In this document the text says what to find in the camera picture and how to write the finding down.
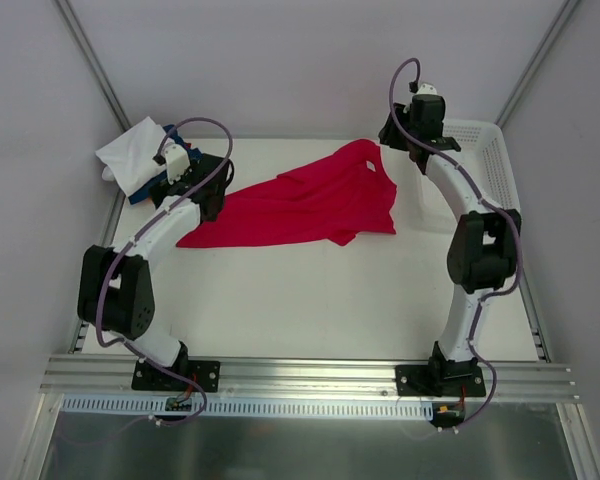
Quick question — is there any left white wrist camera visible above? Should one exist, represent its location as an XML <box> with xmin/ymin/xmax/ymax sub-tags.
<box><xmin>154</xmin><ymin>144</ymin><xmax>190</xmax><ymax>184</ymax></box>

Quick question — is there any magenta t shirt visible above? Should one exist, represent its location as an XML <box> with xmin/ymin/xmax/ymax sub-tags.
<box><xmin>177</xmin><ymin>139</ymin><xmax>397</xmax><ymax>249</ymax></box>

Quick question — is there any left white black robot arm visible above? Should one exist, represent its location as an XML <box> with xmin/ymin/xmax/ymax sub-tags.
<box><xmin>77</xmin><ymin>153</ymin><xmax>234</xmax><ymax>391</ymax></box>

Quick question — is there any folded white t shirt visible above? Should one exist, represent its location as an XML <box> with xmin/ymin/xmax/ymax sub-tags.
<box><xmin>95</xmin><ymin>117</ymin><xmax>189</xmax><ymax>204</ymax></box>

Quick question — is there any aluminium mounting rail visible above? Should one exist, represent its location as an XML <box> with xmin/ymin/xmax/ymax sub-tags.
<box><xmin>40</xmin><ymin>354</ymin><xmax>580</xmax><ymax>403</ymax></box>

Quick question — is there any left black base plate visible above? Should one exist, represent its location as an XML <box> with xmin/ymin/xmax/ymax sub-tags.
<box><xmin>131</xmin><ymin>359</ymin><xmax>221</xmax><ymax>393</ymax></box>

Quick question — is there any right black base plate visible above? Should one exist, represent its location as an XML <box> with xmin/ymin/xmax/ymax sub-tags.
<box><xmin>395</xmin><ymin>364</ymin><xmax>487</xmax><ymax>398</ymax></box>

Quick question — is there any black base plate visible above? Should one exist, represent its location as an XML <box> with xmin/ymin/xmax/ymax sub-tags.
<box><xmin>395</xmin><ymin>364</ymin><xmax>487</xmax><ymax>398</ymax></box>
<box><xmin>131</xmin><ymin>359</ymin><xmax>221</xmax><ymax>393</ymax></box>

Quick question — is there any white plastic basket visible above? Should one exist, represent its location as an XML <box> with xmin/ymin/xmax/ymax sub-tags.
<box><xmin>416</xmin><ymin>119</ymin><xmax>521</xmax><ymax>234</ymax></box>

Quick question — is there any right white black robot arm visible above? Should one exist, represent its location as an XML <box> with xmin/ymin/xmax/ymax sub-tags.
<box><xmin>379</xmin><ymin>93</ymin><xmax>521</xmax><ymax>397</ymax></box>

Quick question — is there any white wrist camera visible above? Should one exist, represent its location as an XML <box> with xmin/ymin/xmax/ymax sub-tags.
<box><xmin>409</xmin><ymin>81</ymin><xmax>439</xmax><ymax>97</ymax></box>
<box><xmin>154</xmin><ymin>144</ymin><xmax>190</xmax><ymax>184</ymax></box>

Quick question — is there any folded blue t shirt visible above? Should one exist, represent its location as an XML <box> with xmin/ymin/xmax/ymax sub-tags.
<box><xmin>125</xmin><ymin>118</ymin><xmax>201</xmax><ymax>205</ymax></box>

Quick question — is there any white slotted cable duct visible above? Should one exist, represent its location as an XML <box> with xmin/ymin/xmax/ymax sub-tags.
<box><xmin>61</xmin><ymin>395</ymin><xmax>433</xmax><ymax>421</ymax></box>

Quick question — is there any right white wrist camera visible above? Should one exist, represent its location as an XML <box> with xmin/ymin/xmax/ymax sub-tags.
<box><xmin>409</xmin><ymin>81</ymin><xmax>439</xmax><ymax>97</ymax></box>

